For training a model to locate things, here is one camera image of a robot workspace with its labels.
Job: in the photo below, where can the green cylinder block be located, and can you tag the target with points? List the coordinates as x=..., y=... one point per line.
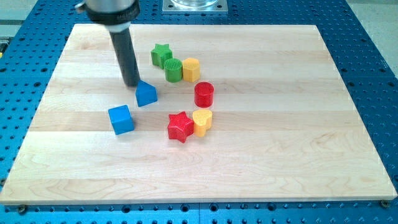
x=173, y=70

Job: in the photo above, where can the yellow pentagon block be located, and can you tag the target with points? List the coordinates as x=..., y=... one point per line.
x=191, y=69

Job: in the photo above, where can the blue triangle block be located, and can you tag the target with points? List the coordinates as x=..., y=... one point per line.
x=145, y=94

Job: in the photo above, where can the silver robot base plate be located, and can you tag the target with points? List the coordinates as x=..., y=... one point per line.
x=175, y=6

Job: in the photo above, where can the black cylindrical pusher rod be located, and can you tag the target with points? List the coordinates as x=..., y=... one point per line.
x=124, y=50

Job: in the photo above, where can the yellow heart block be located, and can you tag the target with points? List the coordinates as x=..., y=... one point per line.
x=202, y=121

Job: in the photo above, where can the green star block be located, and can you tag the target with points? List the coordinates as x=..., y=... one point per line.
x=160, y=54

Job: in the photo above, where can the red cylinder block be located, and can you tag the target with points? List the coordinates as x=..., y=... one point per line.
x=204, y=93

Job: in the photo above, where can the blue perforated metal table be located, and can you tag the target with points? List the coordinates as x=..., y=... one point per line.
x=33, y=53

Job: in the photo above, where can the light wooden board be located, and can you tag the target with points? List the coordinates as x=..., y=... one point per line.
x=284, y=125

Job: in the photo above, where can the blue cube block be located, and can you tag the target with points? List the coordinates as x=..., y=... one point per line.
x=121, y=119

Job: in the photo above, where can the red star block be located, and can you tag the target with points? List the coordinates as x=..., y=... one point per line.
x=180, y=127

